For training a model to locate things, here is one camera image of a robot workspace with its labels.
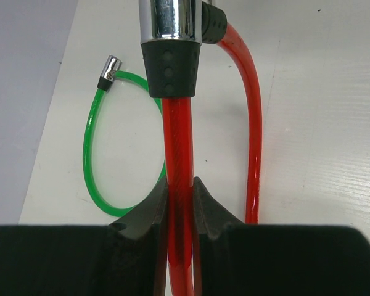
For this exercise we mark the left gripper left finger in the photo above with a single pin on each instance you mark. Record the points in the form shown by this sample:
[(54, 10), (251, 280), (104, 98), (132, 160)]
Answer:
[(126, 257)]

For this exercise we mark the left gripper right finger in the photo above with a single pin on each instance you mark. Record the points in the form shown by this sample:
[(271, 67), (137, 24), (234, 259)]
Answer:
[(234, 258)]

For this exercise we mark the green cable lock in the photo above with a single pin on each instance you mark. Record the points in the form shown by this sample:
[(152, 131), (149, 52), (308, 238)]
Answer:
[(110, 72)]

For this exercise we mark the red cable lock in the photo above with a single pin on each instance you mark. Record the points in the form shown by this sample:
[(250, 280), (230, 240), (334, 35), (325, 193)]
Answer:
[(172, 33)]

